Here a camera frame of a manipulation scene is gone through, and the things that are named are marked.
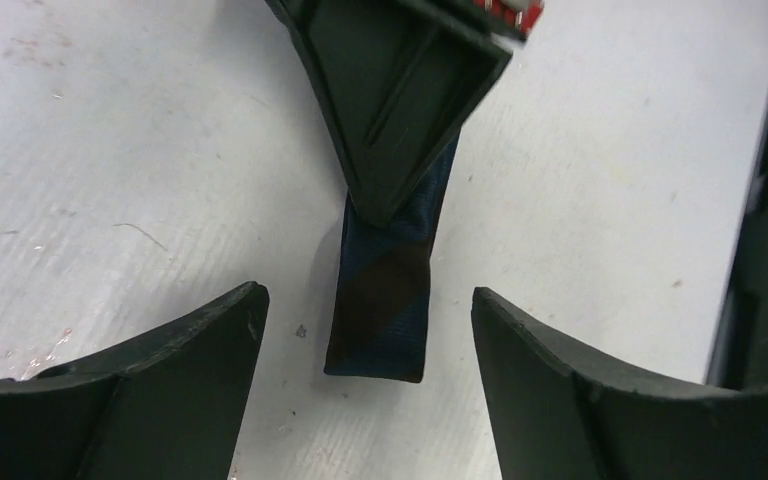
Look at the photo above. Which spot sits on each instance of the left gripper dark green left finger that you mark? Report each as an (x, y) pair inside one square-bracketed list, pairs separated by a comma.
[(166, 404)]

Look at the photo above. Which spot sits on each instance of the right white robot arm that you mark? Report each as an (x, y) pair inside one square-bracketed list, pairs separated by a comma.
[(739, 358)]

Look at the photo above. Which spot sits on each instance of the blue brown striped tie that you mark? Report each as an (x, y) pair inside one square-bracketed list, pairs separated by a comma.
[(381, 311)]

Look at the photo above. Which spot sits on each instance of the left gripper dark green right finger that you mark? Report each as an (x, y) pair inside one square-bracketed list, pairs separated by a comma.
[(562, 409)]

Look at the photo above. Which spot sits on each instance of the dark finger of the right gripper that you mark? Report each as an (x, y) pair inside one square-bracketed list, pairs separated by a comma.
[(395, 81)]

